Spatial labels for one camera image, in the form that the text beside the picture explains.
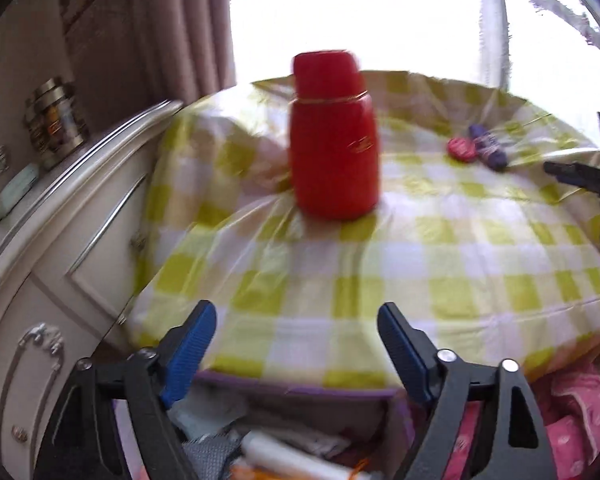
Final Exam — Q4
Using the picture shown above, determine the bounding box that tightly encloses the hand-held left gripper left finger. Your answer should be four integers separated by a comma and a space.
32, 300, 218, 480

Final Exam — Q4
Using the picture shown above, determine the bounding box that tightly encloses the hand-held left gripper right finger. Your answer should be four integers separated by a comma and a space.
376, 301, 556, 480

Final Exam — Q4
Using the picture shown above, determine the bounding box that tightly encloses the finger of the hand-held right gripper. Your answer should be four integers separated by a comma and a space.
543, 160, 600, 199

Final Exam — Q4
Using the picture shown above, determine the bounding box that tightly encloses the purple-rimmed fabric storage box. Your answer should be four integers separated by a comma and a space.
177, 367, 421, 480

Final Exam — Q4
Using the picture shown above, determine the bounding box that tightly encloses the pale blue cloth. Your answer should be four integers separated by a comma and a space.
172, 394, 247, 442

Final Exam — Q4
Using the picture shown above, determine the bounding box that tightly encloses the yellow-green checked tablecloth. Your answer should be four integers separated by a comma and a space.
130, 70, 600, 392

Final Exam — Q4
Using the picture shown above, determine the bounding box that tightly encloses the small red round pouch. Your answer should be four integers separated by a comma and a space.
446, 137, 479, 164

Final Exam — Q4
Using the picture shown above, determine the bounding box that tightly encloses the white carved cabinet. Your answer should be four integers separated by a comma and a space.
0, 100, 186, 480

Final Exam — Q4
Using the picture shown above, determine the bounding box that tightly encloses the white lace curtain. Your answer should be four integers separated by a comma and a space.
275, 0, 600, 92

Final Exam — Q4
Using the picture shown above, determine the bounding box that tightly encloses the pink printed blanket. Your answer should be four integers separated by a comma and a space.
440, 370, 600, 480

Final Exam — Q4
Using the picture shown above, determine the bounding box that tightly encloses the red thermos bottle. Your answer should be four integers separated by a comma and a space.
289, 50, 381, 222

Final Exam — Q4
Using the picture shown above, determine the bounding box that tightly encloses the pale green box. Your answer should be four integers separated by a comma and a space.
0, 164, 42, 217

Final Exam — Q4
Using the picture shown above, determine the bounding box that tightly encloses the stack of dark jars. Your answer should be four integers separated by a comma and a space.
24, 77, 89, 172

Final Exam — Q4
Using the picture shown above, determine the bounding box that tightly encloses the pink-brown pleated curtain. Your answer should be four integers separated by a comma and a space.
60, 0, 242, 132

